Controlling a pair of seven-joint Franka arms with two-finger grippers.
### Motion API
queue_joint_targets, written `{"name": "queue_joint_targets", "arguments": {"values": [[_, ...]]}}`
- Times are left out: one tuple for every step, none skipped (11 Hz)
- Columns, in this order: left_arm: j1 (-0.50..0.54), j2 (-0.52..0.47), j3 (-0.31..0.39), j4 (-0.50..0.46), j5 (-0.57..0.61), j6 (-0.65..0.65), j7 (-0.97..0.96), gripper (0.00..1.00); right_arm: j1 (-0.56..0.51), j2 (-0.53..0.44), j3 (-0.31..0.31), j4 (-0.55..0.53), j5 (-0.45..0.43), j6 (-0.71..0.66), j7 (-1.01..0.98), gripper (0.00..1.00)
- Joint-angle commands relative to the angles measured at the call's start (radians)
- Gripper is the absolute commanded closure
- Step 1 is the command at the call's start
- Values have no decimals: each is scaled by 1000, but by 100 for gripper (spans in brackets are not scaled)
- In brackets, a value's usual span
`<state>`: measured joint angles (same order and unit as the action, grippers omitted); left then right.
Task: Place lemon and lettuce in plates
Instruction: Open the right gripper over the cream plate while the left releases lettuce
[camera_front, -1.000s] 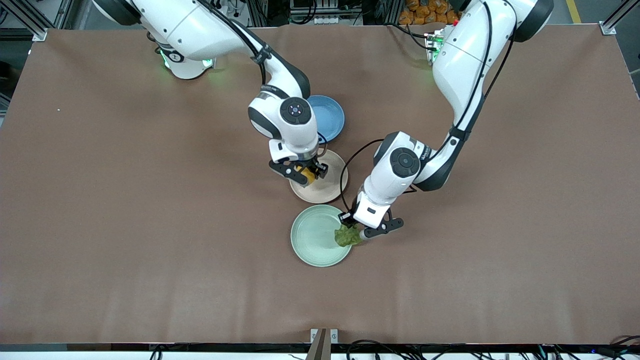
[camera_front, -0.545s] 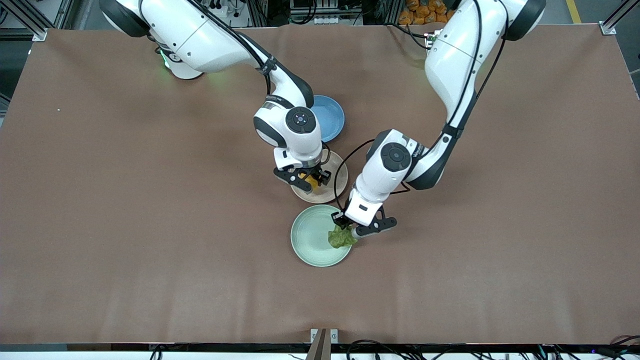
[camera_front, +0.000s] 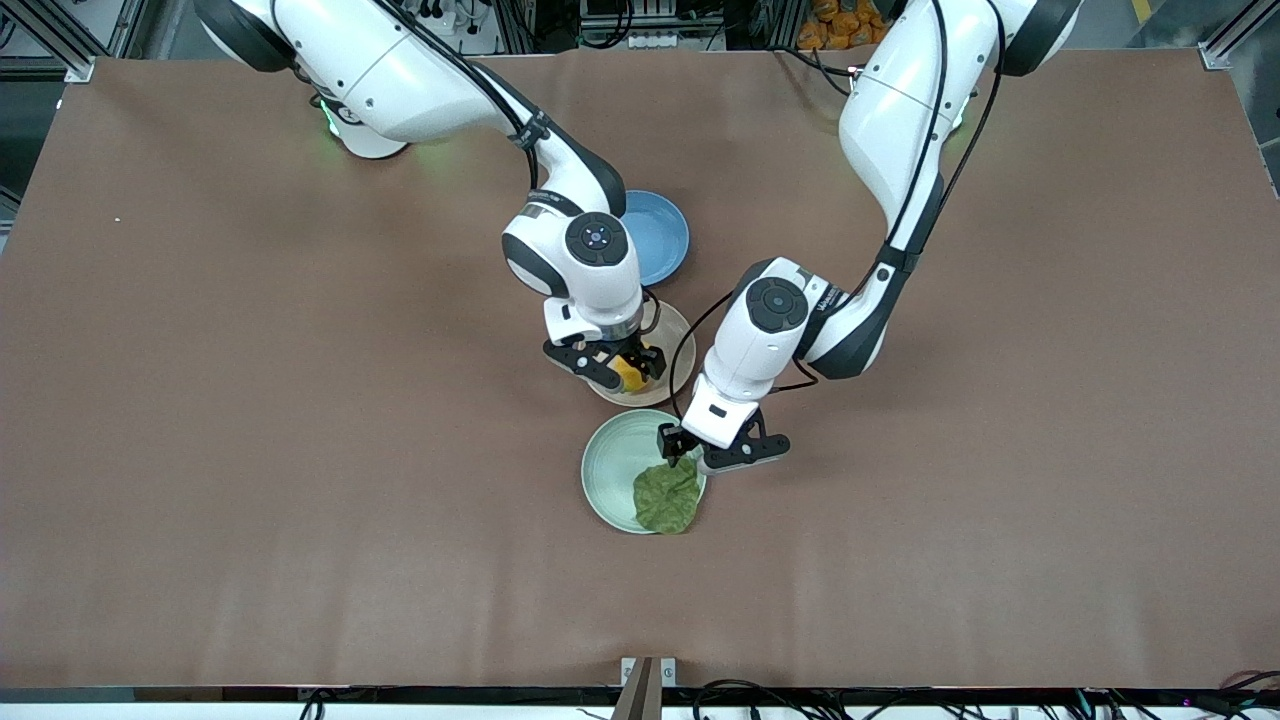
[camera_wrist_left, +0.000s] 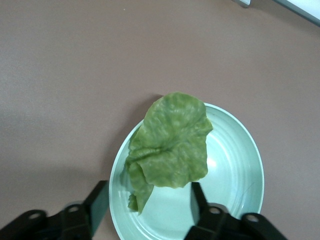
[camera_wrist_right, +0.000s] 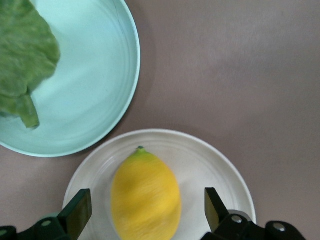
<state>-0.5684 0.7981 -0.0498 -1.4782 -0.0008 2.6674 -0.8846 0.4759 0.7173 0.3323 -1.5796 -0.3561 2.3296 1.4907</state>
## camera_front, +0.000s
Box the green lettuce leaf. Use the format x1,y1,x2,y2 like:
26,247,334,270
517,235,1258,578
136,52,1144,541
633,456,702,535

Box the beige plate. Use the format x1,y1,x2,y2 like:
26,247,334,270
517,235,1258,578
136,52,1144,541
587,297,697,408

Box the light green plate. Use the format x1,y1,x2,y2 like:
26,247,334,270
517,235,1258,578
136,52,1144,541
581,409,708,535

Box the blue plate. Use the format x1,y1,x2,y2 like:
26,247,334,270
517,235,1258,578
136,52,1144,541
620,190,691,287

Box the orange snack bags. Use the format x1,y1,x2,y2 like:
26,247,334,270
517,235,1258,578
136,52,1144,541
797,0,886,51

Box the metal table edge bracket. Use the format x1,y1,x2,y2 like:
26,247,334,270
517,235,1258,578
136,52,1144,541
612,656,679,720

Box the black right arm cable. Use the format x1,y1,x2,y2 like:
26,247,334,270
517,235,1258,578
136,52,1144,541
375,0,553,193

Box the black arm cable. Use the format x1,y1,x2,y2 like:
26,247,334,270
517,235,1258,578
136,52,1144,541
668,0,1005,419
375,0,553,193

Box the black cable bundle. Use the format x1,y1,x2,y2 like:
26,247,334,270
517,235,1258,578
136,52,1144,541
295,670,1280,720

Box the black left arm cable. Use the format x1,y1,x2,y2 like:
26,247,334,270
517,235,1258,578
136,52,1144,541
668,0,1005,419

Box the aluminium frame post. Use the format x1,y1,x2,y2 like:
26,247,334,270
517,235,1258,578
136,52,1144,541
1198,0,1280,71
0,0,151,83

